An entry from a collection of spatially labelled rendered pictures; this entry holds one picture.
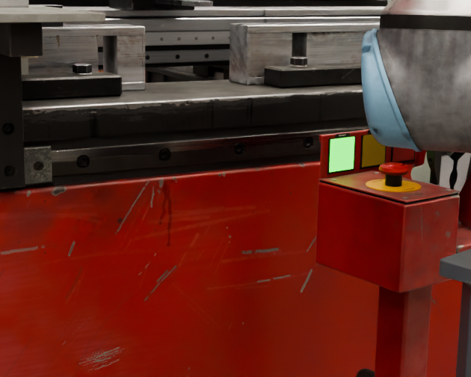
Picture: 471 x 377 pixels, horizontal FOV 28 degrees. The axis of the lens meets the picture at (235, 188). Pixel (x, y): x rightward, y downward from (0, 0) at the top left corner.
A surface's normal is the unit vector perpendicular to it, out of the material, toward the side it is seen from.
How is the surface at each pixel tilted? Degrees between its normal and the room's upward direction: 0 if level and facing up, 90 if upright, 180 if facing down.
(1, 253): 90
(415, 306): 90
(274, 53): 90
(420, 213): 90
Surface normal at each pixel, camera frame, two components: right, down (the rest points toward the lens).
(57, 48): 0.48, 0.20
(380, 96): -0.32, 0.22
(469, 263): 0.02, -0.97
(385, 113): -0.32, 0.48
